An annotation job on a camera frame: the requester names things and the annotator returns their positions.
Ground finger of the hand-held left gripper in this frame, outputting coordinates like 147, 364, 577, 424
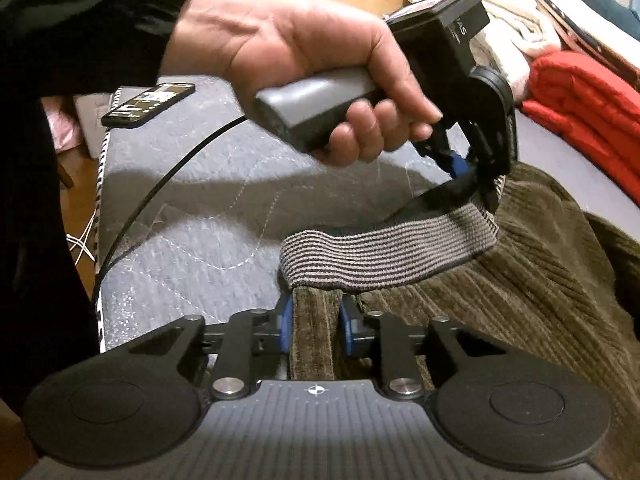
417, 127, 473, 181
472, 130, 505, 213

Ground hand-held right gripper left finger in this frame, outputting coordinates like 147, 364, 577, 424
127, 295, 296, 402

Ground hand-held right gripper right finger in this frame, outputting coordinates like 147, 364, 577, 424
339, 296, 508, 401

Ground olive corduroy pants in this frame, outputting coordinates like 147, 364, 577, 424
277, 162, 640, 480

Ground person's left forearm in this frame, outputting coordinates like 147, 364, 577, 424
0, 0, 203, 101

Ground person's left hand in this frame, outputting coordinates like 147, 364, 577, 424
172, 0, 443, 168

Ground cream white folded cloth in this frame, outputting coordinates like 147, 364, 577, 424
404, 0, 561, 106

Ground red blanket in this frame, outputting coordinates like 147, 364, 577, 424
520, 50, 640, 201

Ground grey quilted mattress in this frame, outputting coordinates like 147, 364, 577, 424
95, 72, 640, 381

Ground black smartphone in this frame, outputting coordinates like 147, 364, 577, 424
101, 82, 196, 127

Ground person's dark clothed body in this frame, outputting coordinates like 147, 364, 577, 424
0, 90, 103, 411

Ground pink cloth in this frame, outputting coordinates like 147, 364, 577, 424
42, 97, 81, 151

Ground black cable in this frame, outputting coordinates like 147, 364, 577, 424
91, 115, 247, 306

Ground white cables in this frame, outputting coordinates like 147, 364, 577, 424
67, 220, 97, 266

